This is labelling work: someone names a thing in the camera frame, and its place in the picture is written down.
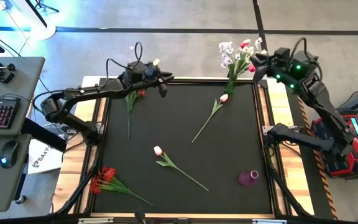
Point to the black tripod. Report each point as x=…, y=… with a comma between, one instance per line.
x=43, y=5

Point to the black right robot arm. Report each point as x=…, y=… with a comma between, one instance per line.
x=322, y=102

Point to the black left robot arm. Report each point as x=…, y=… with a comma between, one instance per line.
x=82, y=91

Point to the black desk caster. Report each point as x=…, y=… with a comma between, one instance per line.
x=20, y=199

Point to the white printed paper sheet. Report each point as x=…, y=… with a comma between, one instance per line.
x=43, y=161

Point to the red carnation bunch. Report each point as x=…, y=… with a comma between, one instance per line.
x=130, y=102
x=104, y=178

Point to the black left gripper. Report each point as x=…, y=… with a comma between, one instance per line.
x=141, y=74

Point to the white blossom bunch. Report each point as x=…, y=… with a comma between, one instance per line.
x=226, y=49
x=250, y=50

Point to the grey desk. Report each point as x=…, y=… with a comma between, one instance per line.
x=17, y=81

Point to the red tulip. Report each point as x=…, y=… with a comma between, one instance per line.
x=245, y=43
x=252, y=68

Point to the white curved stand base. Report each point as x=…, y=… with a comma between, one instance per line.
x=47, y=31

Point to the black table mat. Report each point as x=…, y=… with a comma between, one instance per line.
x=166, y=124

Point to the black aluminium table frame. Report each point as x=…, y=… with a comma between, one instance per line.
x=197, y=80

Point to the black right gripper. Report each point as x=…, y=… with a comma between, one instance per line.
x=278, y=63

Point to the purple glass vase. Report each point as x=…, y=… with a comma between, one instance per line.
x=247, y=179

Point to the green glass vase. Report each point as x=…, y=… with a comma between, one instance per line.
x=229, y=88

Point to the silver metal bracket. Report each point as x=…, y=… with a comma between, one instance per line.
x=95, y=220
x=269, y=221

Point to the black computer mouse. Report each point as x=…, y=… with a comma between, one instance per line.
x=9, y=154

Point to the pink tulip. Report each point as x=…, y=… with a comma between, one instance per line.
x=158, y=150
x=224, y=97

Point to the yellow black hazard tape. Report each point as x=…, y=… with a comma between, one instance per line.
x=330, y=199

